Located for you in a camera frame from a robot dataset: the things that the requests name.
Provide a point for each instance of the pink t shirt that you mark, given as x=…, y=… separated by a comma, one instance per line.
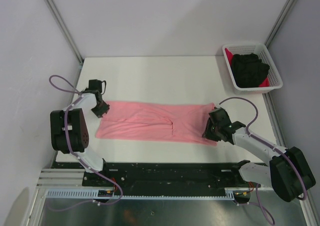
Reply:
x=155, y=122

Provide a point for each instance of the right aluminium frame post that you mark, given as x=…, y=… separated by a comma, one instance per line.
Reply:
x=287, y=8

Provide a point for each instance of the aluminium frame rail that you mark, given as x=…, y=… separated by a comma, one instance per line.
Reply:
x=60, y=178

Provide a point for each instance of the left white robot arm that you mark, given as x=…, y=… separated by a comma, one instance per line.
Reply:
x=69, y=132

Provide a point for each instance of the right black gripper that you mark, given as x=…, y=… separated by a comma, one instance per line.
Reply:
x=207, y=133

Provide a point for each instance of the left aluminium frame post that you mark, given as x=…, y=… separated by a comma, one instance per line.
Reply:
x=64, y=29

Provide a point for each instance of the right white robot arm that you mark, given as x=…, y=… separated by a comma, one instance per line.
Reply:
x=284, y=170

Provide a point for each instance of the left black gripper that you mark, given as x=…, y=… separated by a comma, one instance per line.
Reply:
x=105, y=109

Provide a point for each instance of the white plastic basket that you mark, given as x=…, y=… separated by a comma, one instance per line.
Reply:
x=242, y=48

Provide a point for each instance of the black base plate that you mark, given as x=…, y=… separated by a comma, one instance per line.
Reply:
x=175, y=180

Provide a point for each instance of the aluminium frame post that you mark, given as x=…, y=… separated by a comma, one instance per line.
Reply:
x=287, y=8
x=64, y=29

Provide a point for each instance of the red t shirt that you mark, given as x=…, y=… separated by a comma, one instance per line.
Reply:
x=229, y=56

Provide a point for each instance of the black t shirt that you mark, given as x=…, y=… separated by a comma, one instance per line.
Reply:
x=249, y=71

